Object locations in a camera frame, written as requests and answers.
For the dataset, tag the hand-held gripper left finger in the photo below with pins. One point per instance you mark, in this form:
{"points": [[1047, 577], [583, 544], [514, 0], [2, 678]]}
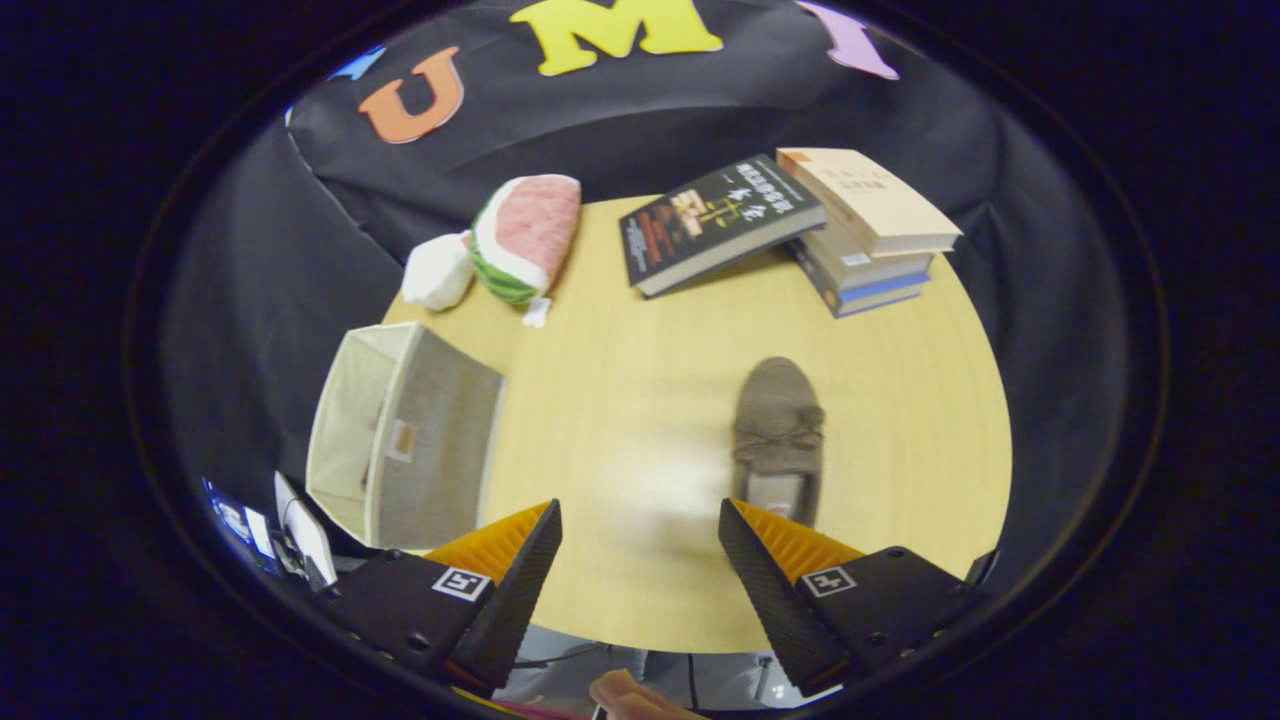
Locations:
{"points": [[510, 600]]}

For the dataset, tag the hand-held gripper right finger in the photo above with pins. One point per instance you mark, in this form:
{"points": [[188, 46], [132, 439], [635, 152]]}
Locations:
{"points": [[775, 610]]}

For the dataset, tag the beige fabric storage box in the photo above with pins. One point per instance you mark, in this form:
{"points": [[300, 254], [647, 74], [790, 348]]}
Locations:
{"points": [[430, 440]]}

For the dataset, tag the brown shoe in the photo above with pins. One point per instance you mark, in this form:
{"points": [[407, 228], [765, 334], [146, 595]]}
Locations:
{"points": [[778, 410]]}

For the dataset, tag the blue cover book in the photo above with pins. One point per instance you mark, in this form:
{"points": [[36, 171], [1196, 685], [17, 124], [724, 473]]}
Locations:
{"points": [[870, 298]]}

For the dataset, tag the white plush toy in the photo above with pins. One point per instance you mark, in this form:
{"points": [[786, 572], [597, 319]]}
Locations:
{"points": [[438, 272]]}

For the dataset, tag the grey cover book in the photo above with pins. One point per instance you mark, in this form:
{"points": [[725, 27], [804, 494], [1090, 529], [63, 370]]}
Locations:
{"points": [[870, 268]]}

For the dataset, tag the watermelon slice plush toy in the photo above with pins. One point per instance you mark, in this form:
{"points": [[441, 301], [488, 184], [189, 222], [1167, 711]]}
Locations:
{"points": [[530, 230]]}

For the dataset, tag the black cover book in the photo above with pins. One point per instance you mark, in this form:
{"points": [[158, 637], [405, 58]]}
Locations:
{"points": [[715, 220]]}

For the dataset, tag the beige cover book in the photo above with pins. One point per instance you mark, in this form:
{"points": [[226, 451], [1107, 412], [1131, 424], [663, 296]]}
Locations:
{"points": [[870, 200]]}

